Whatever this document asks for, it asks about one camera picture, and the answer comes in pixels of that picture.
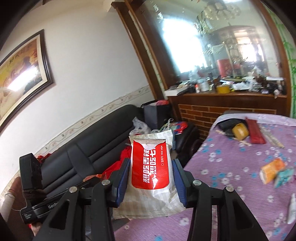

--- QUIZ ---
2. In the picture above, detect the red cloth on sofa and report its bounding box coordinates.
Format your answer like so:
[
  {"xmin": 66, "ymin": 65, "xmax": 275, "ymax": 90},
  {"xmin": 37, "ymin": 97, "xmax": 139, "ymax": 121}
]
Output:
[{"xmin": 101, "ymin": 146, "xmax": 132, "ymax": 179}]

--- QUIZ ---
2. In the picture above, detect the purple floral tablecloth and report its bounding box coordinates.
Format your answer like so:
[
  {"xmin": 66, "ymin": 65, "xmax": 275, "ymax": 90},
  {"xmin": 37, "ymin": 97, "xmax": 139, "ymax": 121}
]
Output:
[{"xmin": 115, "ymin": 113, "xmax": 295, "ymax": 240}]

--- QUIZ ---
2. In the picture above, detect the white red snack bag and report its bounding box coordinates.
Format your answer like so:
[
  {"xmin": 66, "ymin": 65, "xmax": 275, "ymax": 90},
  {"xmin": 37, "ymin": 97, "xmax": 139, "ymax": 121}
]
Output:
[{"xmin": 113, "ymin": 130, "xmax": 185, "ymax": 219}]

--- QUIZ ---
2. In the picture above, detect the dark red pouch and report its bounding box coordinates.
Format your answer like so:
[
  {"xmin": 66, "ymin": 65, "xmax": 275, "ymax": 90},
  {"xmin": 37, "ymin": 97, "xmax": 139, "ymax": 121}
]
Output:
[{"xmin": 245, "ymin": 118, "xmax": 266, "ymax": 144}]

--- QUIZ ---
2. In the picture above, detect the dark paper shopping bag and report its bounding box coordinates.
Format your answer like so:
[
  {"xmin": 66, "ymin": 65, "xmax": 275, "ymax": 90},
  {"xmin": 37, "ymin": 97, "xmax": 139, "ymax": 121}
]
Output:
[{"xmin": 141, "ymin": 100, "xmax": 172, "ymax": 130}]

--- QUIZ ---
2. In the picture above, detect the framed painting on wall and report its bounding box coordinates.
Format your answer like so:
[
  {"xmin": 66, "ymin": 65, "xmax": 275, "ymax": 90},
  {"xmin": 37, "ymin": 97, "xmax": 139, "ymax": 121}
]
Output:
[{"xmin": 1, "ymin": 29, "xmax": 54, "ymax": 131}]

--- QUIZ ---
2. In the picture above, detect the person left hand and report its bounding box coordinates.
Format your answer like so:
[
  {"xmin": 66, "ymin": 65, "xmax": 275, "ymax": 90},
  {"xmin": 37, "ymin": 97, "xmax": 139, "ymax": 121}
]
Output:
[{"xmin": 31, "ymin": 225, "xmax": 41, "ymax": 236}]

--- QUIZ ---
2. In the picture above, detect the orange tissue pack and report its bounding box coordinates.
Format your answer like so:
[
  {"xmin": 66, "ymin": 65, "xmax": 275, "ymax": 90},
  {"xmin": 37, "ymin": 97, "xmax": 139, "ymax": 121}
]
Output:
[{"xmin": 259, "ymin": 158, "xmax": 286, "ymax": 185}]

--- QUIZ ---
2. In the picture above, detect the wooden cabinet with mirror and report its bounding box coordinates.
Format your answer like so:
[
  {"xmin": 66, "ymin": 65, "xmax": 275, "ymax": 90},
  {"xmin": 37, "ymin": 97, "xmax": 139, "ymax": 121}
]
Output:
[{"xmin": 110, "ymin": 1, "xmax": 295, "ymax": 139}]

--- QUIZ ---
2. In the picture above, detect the teal wet wipe pack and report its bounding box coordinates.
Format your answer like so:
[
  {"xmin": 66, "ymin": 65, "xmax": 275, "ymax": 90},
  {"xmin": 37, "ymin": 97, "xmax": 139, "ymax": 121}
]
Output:
[{"xmin": 274, "ymin": 167, "xmax": 295, "ymax": 188}]

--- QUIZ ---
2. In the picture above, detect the small white bottle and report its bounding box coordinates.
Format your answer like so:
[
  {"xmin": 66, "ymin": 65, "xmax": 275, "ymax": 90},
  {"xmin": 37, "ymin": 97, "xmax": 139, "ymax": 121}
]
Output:
[{"xmin": 287, "ymin": 193, "xmax": 296, "ymax": 224}]

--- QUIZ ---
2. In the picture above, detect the yellow tape roll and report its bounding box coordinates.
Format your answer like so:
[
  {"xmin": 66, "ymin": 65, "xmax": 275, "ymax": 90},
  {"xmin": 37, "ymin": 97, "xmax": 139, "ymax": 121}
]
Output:
[{"xmin": 232, "ymin": 123, "xmax": 249, "ymax": 141}]

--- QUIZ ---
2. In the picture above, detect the black leather sofa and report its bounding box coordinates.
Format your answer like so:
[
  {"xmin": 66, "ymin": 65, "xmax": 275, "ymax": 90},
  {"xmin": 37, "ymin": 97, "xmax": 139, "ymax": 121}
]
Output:
[{"xmin": 36, "ymin": 104, "xmax": 202, "ymax": 197}]

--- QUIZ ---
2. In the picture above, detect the bundle of chopsticks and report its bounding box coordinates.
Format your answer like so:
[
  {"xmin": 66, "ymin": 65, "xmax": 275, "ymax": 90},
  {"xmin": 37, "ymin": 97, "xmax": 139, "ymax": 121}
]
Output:
[{"xmin": 259, "ymin": 126, "xmax": 284, "ymax": 149}]

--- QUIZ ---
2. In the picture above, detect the clear plastic bag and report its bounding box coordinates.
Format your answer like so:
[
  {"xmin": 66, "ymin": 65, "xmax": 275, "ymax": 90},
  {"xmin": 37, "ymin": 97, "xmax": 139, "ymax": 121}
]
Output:
[{"xmin": 129, "ymin": 117, "xmax": 151, "ymax": 136}]

